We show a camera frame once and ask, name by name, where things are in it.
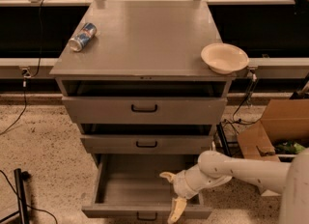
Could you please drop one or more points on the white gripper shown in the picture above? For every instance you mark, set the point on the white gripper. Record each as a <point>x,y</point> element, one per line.
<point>182,183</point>

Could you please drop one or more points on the grey drawer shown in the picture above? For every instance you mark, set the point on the grey drawer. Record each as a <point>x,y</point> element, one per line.
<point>129,185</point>
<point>146,102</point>
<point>147,139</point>

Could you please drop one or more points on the brown cardboard box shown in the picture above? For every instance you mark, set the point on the brown cardboard box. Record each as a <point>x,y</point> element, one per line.
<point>283,119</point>

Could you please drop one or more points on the grey drawer cabinet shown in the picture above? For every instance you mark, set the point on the grey drawer cabinet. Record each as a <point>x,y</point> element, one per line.
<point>142,41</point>

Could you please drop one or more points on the green bag in box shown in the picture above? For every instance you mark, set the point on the green bag in box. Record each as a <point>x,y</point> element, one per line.
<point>289,147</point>

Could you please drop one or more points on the grey top drawer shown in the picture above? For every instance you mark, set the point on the grey top drawer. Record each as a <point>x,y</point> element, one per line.
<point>146,102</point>

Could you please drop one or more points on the grey middle drawer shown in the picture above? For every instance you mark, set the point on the grey middle drawer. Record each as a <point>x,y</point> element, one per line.
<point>147,139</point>

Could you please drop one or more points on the black bar on floor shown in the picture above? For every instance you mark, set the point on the black bar on floor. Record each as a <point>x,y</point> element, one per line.
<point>223,140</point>

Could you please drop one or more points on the white bowl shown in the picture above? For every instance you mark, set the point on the white bowl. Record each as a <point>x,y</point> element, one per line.
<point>224,58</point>

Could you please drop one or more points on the black stand leg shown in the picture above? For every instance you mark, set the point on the black stand leg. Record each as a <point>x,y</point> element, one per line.
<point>19,209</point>

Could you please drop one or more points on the grey bottom drawer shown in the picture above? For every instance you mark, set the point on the grey bottom drawer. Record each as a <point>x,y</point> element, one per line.
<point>129,185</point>

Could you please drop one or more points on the blue silver soda can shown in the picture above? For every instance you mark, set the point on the blue silver soda can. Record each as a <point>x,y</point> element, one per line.
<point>82,38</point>

